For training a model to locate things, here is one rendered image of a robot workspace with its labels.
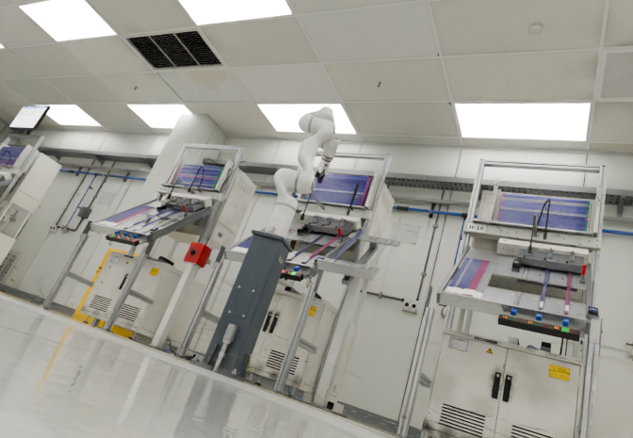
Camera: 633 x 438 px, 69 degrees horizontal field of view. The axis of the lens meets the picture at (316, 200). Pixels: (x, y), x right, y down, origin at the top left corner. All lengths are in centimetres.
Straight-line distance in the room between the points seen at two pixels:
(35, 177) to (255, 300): 502
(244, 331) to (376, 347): 253
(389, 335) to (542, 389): 217
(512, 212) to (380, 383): 215
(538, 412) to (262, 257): 155
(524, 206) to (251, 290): 182
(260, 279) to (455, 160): 341
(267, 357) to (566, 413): 169
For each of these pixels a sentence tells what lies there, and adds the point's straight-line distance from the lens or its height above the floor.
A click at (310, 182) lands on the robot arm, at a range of 252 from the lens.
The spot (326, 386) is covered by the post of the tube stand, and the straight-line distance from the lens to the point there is 272.
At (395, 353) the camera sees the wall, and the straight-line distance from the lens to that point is 458.
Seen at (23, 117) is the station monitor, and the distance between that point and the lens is 737.
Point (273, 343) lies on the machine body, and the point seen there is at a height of 27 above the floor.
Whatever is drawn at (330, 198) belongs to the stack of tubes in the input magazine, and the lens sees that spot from 357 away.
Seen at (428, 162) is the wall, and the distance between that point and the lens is 534.
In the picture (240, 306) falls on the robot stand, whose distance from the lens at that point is 231.
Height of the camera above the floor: 2
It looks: 22 degrees up
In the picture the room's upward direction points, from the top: 20 degrees clockwise
